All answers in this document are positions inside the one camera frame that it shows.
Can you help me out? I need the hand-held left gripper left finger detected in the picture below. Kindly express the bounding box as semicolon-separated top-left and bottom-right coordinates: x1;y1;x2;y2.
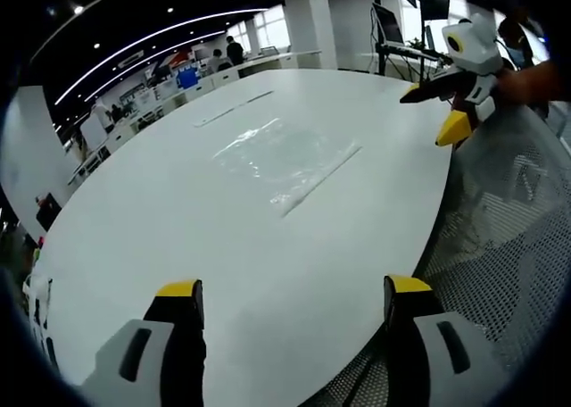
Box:
79;278;208;407

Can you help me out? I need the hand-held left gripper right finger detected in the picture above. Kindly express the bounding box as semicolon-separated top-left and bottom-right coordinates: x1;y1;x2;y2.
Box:
383;273;508;407

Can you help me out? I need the clear resealable plastic bag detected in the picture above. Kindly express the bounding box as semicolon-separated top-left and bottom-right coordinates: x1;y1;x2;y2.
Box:
211;117;364;220

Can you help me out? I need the black monitor stand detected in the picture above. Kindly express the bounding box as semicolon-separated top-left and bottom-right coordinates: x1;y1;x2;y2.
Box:
370;0;451;77

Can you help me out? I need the white plastic object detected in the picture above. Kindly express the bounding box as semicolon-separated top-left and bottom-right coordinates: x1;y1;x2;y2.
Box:
21;271;60;375

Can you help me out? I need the grey mesh office chair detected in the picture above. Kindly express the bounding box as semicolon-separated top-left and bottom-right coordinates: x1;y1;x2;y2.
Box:
307;97;571;407

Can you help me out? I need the white square pillar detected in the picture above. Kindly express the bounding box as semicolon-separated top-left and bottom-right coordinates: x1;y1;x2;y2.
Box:
282;0;339;71

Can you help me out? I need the white office counter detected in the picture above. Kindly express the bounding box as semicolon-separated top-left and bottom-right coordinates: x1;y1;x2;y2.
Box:
195;48;323;92

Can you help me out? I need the black box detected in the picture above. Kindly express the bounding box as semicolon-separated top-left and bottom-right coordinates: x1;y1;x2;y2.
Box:
35;192;64;232

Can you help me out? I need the blue box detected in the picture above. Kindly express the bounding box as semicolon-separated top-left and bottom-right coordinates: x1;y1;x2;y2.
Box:
176;67;200;89

